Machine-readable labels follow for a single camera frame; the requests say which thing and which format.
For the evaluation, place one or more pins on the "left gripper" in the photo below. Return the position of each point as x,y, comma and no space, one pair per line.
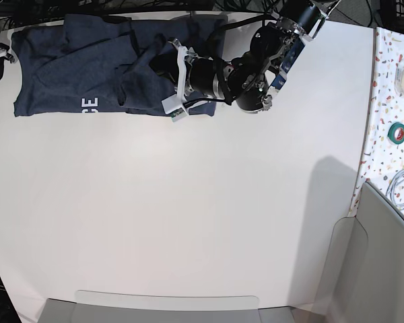
195,77

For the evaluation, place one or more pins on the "dark blue t-shirt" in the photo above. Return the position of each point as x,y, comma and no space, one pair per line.
93,64

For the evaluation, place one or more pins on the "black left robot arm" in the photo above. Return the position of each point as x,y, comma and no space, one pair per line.
255,78

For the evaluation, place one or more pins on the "green tape roll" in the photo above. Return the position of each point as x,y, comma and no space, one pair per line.
396,133

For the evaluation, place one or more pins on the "terrazzo patterned side surface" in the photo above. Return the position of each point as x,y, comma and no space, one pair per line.
382,162

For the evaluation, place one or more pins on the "grey panel at bottom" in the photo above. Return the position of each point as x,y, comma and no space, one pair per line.
93,306

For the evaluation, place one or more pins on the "grey panel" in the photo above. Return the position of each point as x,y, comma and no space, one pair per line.
363,276
93,306

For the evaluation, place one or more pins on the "grey panel at right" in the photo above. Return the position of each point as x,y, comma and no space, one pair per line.
363,276

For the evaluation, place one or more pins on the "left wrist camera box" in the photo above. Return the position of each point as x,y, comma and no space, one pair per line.
174,108

